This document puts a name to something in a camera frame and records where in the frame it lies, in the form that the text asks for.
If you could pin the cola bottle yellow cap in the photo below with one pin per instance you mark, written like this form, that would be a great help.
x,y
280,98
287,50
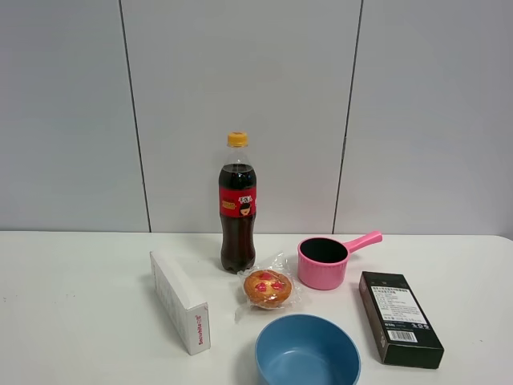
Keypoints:
x,y
237,206

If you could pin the muffin cake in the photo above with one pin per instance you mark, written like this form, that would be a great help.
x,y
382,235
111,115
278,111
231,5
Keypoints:
x,y
270,285

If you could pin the blue bowl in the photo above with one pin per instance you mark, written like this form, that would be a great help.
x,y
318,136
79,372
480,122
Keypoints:
x,y
306,349

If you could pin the pink saucepan with handle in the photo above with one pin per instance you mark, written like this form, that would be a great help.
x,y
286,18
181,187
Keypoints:
x,y
322,261

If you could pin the black rectangular box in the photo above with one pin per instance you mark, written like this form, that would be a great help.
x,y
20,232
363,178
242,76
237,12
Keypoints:
x,y
401,330

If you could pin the white toothpaste box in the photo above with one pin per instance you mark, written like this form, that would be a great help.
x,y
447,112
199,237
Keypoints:
x,y
186,306

